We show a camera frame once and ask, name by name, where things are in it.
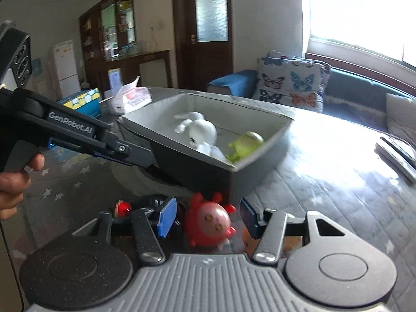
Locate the white books on bed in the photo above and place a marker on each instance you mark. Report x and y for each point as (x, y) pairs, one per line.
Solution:
(398, 156)

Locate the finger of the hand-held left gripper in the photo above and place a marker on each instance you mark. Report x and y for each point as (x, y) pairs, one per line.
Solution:
(136, 154)

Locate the white rabbit toy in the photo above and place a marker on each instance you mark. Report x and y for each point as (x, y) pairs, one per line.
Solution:
(200, 133)

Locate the person's left hand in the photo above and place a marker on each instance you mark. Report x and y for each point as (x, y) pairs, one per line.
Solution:
(11, 185)

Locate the white tissue packet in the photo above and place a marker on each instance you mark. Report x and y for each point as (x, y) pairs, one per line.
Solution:
(130, 99)

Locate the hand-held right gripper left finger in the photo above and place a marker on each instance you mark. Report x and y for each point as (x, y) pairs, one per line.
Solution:
(167, 218)

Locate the white pillow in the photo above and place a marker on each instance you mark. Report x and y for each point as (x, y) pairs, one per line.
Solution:
(401, 113)

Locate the grey quilted desktop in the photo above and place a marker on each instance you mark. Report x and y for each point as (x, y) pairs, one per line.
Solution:
(325, 188)

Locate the dark wooden cabinet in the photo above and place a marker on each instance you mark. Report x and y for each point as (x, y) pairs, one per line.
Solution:
(113, 39)

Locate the wooden door with glass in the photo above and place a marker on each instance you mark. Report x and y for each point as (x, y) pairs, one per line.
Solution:
(203, 32)

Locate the blue box with yellow pattern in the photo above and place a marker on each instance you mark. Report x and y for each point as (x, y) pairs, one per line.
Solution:
(83, 102)

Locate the window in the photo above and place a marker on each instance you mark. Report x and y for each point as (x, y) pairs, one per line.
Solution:
(360, 13)

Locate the green sofa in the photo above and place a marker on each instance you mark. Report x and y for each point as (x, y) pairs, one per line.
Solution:
(357, 87)

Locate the red round crab toy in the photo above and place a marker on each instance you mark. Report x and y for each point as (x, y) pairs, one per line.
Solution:
(211, 219)

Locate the small red toy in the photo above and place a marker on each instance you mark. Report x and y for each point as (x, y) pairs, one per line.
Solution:
(123, 208)

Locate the blue cushion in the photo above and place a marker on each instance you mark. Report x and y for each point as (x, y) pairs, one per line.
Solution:
(232, 81)

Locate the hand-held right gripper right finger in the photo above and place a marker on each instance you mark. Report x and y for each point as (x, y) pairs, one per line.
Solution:
(248, 217)

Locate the water dispenser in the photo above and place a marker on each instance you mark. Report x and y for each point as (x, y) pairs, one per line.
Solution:
(38, 71)

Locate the green frog toy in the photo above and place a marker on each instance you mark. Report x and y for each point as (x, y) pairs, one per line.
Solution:
(245, 144)

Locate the butterfly print pillow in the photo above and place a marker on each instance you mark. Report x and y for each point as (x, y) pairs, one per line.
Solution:
(289, 83)

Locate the grey storage box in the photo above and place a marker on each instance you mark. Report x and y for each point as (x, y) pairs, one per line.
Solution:
(195, 159)

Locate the orange toy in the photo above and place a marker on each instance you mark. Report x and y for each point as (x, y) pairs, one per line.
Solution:
(249, 242)

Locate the white refrigerator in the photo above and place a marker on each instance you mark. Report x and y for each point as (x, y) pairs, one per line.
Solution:
(66, 70)

